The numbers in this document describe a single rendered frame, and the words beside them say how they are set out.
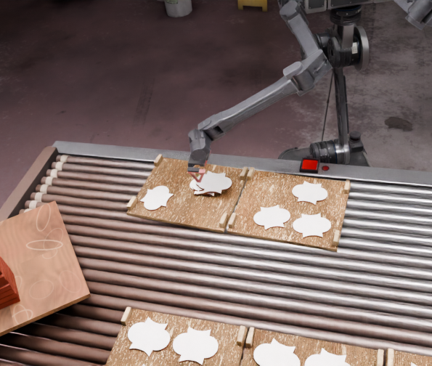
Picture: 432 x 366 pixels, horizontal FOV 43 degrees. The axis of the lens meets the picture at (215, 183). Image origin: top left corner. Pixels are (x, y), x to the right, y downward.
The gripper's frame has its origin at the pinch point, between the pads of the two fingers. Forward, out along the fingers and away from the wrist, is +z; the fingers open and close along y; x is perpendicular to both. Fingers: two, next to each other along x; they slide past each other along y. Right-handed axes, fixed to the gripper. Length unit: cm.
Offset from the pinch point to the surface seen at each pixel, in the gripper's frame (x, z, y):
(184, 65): 74, 102, 245
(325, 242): -50, 8, -24
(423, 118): -116, 99, 177
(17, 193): 79, 10, -9
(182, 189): 8.7, 9.4, -0.5
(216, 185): -5.7, 5.7, -0.9
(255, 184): -21.1, 8.7, 4.1
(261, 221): -25.6, 8.0, -16.3
